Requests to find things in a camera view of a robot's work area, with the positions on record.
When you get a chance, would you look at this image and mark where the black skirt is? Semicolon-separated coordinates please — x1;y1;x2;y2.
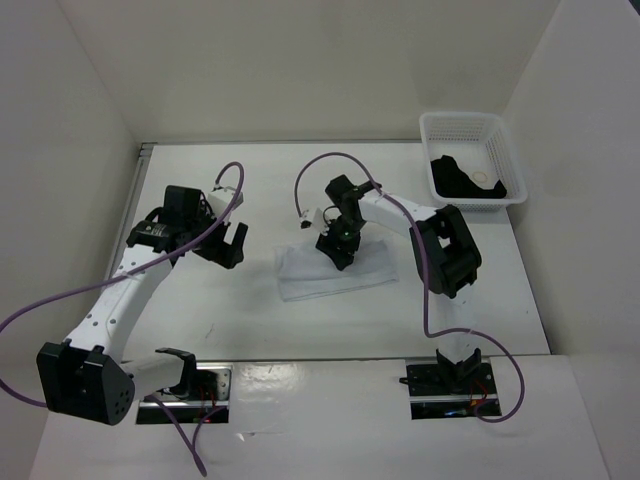
430;155;507;199

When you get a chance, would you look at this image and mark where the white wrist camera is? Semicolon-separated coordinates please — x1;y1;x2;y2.
206;185;244;218
299;208;329;236

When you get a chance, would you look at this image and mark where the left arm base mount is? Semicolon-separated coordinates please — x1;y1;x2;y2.
153;361;233;425

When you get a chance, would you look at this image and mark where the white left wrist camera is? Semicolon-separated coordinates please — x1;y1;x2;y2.
206;185;244;218

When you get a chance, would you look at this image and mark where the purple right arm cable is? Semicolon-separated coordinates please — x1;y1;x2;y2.
293;151;526;424

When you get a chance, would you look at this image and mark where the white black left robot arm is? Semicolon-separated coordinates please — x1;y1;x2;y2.
36;185;248;425

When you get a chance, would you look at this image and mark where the white plastic laundry basket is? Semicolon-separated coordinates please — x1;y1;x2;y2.
419;111;528;212

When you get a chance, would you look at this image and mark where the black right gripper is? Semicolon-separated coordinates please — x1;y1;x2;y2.
316;216;365;271

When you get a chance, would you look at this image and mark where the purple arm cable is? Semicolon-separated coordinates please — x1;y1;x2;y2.
0;160;247;476
293;151;526;424

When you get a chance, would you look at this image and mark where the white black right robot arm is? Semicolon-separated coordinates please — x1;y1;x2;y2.
316;175;482;320

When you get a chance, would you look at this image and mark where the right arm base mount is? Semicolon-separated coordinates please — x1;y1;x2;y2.
398;361;502;420

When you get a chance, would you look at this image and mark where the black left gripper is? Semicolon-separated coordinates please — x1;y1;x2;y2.
185;203;247;269

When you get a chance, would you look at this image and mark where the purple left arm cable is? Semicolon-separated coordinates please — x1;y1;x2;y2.
0;160;247;476

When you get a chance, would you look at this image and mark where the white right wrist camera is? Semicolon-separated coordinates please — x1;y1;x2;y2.
299;208;329;236

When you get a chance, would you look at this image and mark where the white skirt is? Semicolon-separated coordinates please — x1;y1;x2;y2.
274;237;399;302

